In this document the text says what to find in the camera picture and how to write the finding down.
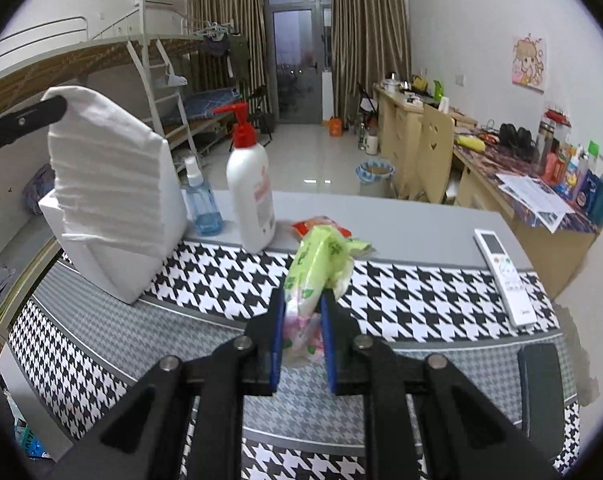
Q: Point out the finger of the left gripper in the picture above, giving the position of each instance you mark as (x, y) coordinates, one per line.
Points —
(15, 125)

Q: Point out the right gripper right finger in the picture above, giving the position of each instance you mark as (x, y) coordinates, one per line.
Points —
(422, 418)

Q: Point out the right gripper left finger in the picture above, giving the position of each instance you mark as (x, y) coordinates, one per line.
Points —
(185, 418)

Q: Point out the white towel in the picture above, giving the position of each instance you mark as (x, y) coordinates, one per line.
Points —
(107, 173)

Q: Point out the green tissue pack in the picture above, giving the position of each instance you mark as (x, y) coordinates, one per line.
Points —
(324, 260)

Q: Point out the blue plaid quilt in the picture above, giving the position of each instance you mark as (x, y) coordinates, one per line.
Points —
(39, 186)

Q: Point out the houndstooth table mat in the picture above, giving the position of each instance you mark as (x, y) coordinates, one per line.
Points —
(80, 348)

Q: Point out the white remote control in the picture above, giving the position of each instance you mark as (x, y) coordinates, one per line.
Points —
(509, 283)

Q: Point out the metal bunk bed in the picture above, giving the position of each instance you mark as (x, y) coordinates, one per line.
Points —
(142, 61)

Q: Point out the white styrofoam box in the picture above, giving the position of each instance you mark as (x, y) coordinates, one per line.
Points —
(121, 273)

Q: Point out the blue spray bottle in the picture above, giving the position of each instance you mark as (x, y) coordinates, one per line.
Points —
(200, 200)

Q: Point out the red snack packet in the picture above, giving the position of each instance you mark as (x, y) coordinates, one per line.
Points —
(302, 228)

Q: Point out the white papers on desk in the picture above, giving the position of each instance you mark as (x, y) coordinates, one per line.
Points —
(546, 206)

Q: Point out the blue rimmed trash bin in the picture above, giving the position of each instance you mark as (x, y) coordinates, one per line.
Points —
(374, 178)

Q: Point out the wooden desk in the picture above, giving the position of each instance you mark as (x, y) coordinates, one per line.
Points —
(556, 256)
(400, 127)

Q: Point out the white red pump bottle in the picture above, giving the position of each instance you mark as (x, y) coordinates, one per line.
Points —
(247, 174)

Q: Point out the wooden smiley chair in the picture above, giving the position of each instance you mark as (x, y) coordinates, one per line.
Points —
(434, 155)

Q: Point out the black folding chair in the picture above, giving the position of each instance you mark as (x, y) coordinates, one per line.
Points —
(248, 116)

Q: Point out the brown curtain left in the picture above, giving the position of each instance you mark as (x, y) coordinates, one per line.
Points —
(236, 58)

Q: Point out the brown curtain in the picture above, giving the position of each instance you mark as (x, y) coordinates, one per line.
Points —
(370, 39)
(236, 58)

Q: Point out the far wooden desk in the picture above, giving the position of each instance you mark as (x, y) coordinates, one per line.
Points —
(400, 127)

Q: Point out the orange bag on floor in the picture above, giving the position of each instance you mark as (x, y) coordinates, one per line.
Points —
(335, 126)

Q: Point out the green spray bottle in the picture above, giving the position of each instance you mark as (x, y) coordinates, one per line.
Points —
(438, 90)

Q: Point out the glass balcony door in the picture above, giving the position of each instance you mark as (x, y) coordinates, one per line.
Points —
(299, 58)

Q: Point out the anime girl poster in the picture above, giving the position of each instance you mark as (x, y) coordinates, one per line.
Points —
(529, 63)

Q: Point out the brown curtain right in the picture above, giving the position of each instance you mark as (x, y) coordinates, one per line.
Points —
(370, 39)

